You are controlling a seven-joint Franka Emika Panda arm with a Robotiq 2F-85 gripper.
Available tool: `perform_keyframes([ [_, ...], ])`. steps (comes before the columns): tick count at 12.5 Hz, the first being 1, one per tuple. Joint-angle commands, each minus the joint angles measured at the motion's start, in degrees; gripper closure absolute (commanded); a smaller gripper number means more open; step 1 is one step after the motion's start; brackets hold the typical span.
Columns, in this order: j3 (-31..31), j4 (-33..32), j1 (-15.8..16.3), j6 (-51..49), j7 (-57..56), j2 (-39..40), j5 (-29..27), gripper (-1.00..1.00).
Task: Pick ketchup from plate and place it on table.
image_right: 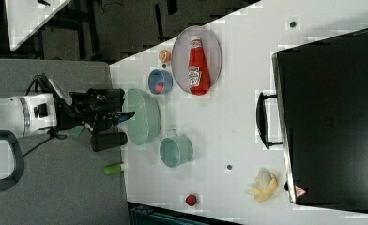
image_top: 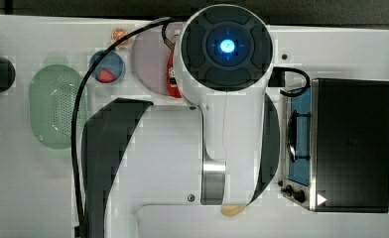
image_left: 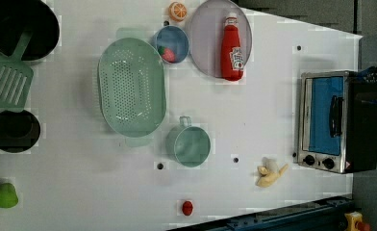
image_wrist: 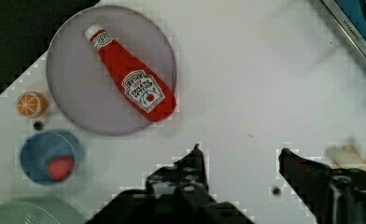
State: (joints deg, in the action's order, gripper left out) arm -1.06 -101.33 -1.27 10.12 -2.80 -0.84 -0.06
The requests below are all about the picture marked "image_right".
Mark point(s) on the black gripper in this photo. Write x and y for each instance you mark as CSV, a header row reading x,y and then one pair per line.
x,y
98,109

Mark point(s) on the green marker pen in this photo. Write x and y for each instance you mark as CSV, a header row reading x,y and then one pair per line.
x,y
112,169

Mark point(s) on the black toaster oven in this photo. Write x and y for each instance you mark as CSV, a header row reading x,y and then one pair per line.
x,y
321,89

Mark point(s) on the grey round plate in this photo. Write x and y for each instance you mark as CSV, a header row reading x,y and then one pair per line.
x,y
181,55

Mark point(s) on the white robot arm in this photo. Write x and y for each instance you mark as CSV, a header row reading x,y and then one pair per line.
x,y
26,116

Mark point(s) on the blue bowl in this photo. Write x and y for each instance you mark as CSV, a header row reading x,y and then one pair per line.
x,y
160,76

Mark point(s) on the red strawberry toy in bowl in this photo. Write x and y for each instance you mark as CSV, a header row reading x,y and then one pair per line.
x,y
159,88

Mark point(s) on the red strawberry toy on table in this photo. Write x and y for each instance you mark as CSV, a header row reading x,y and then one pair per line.
x,y
191,200

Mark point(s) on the black cylinder post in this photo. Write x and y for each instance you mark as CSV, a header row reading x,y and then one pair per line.
x,y
101,142

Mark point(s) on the green cup with handle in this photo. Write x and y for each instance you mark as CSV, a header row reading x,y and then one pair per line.
x,y
175,149

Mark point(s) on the orange slice toy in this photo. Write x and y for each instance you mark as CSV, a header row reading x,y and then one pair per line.
x,y
165,56

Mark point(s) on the green perforated colander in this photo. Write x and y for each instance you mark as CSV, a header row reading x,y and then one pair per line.
x,y
145,125

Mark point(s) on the red plush ketchup bottle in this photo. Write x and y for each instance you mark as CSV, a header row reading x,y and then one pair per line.
x,y
198,73

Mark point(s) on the peeled banana toy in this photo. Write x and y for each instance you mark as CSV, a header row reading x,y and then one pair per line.
x,y
266,184

